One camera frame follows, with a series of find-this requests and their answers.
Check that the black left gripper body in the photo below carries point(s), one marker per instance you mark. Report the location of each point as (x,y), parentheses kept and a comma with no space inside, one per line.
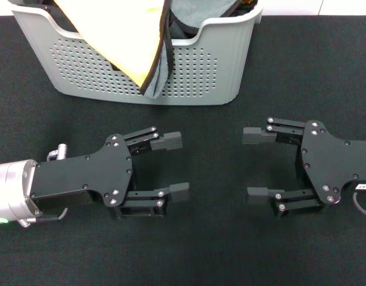
(81,175)

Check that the silver plug connector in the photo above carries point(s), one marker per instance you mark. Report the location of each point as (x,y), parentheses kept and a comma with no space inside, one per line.
(57,152)

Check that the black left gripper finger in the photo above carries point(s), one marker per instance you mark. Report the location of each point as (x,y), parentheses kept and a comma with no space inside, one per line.
(166,141)
(179,193)

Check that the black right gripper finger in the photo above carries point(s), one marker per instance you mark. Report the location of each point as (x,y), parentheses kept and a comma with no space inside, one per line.
(258,195)
(255,135)

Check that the yellow and grey towel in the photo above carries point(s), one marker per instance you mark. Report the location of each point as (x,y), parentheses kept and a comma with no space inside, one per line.
(111,29)

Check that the grey perforated plastic storage basket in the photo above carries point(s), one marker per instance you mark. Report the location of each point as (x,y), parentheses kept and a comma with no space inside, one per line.
(200,74)

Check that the dark grey crumpled towel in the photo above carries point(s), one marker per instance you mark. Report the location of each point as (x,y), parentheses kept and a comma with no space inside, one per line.
(182,31)

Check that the grey towel with black trim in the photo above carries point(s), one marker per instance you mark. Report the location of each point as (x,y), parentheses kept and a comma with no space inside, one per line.
(200,12)

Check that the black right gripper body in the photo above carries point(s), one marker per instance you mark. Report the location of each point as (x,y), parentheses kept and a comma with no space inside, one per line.
(334,161)

